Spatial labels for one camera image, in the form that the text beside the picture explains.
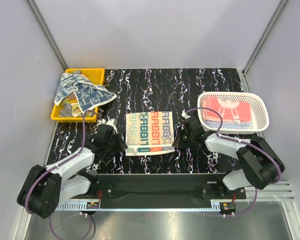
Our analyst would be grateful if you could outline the colourful rabbit text towel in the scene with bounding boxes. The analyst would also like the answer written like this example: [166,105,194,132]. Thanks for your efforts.
[125,111,175,157]

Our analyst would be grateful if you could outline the pink rabbit towel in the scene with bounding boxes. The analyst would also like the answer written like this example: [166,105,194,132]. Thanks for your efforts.
[201,96,252,125]

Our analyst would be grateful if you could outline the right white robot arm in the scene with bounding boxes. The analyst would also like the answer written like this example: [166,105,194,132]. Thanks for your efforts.
[172,116,285,199]

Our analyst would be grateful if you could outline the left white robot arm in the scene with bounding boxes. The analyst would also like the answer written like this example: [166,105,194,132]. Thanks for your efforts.
[16,118,127,219]

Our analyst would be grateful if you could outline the blue patterned towel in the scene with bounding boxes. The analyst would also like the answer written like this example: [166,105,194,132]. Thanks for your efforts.
[54,73,117,112]

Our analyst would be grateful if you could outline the small cloths in bin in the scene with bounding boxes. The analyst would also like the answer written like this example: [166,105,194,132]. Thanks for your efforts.
[54,92,98,118]

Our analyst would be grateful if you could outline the white perforated plastic basket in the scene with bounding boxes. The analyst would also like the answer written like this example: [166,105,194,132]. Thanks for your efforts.
[197,91,269,134]

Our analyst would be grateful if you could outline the left controller board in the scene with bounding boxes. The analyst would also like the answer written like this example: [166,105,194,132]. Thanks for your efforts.
[86,201,100,210]

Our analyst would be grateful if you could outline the controller board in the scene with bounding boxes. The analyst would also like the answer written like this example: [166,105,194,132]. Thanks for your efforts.
[220,202,237,212]
[86,201,100,210]

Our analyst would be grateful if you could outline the yellow plastic bin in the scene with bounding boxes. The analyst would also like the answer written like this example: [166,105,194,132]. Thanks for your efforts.
[50,68,105,123]

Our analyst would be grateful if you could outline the right controller board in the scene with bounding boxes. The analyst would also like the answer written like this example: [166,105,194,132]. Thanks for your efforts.
[220,202,237,212]

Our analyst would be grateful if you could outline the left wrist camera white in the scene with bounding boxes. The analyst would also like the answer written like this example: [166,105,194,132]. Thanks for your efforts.
[99,118,117,127]

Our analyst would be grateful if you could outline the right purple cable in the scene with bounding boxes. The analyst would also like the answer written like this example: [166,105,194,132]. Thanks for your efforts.
[181,107,283,217]

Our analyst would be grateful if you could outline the purple cable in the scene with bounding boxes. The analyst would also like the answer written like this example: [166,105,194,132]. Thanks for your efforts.
[181,107,283,217]
[24,109,106,238]

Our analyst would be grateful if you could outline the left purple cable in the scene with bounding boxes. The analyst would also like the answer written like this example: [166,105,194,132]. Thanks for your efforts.
[24,109,106,238]

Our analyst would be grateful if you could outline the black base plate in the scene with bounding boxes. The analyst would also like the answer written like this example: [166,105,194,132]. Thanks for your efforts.
[76,173,247,212]

